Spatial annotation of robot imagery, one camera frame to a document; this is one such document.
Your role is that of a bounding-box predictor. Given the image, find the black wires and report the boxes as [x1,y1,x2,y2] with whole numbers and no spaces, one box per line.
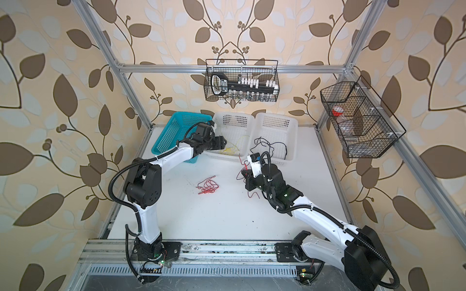
[249,136,288,161]

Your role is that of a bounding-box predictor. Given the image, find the middle white plastic basket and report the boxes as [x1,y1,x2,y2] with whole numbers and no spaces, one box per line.
[203,112,255,161]

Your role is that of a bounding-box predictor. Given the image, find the red capped item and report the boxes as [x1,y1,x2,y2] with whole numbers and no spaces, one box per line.
[332,105,344,117]

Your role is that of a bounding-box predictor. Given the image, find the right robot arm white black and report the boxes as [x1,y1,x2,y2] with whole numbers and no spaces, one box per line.
[241,152,400,291]

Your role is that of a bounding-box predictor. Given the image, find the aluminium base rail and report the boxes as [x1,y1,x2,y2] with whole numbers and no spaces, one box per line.
[78,240,320,278]

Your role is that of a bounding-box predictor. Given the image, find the right white plastic basket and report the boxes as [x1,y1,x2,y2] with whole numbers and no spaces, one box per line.
[247,113,298,165]

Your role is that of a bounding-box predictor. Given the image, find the white plastic basket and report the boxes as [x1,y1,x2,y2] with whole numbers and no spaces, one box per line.
[203,112,255,161]
[247,113,298,165]

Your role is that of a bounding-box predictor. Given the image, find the side black wire basket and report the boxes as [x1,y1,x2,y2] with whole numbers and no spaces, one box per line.
[320,76,407,158]

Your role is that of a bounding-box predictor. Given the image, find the back black wire basket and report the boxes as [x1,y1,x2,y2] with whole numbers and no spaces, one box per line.
[203,58,280,103]

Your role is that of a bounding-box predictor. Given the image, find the yellow wires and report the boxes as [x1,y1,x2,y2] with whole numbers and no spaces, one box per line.
[220,134,245,157]

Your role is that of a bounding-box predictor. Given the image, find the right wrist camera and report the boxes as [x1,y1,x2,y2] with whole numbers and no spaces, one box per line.
[247,153,263,178]

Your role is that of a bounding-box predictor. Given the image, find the teal plastic basket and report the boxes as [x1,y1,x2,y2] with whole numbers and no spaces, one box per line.
[151,112,212,156]

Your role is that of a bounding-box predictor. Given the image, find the black tool with vials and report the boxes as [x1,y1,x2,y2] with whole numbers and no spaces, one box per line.
[209,73,280,96]

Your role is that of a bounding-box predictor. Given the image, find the aluminium frame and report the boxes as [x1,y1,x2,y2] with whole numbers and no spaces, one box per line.
[73,1,466,246]

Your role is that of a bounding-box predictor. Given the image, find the red wires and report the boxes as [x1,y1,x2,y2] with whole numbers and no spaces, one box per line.
[196,153,261,200]

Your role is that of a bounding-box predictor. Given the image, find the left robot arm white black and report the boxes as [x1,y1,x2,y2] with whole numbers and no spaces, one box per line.
[108,120,227,261]

